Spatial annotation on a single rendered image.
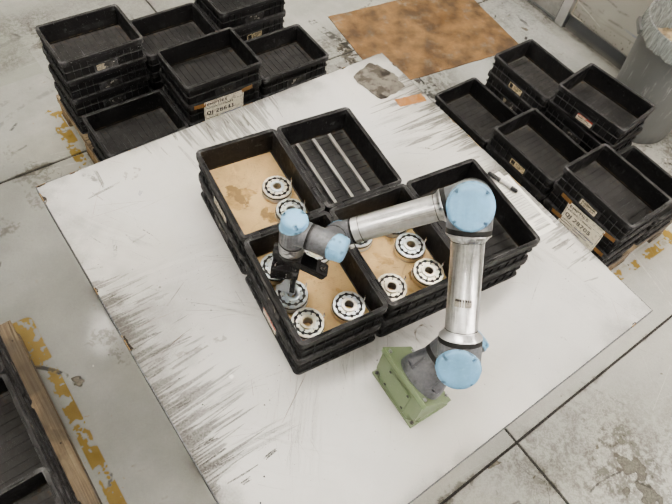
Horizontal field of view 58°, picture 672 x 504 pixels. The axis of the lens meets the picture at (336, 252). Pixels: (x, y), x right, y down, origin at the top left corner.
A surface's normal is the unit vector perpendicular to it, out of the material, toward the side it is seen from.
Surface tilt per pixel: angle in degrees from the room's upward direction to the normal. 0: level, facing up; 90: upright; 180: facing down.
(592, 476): 0
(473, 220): 42
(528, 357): 0
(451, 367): 57
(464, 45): 0
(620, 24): 90
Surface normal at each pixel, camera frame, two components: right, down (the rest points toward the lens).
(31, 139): 0.11, -0.55
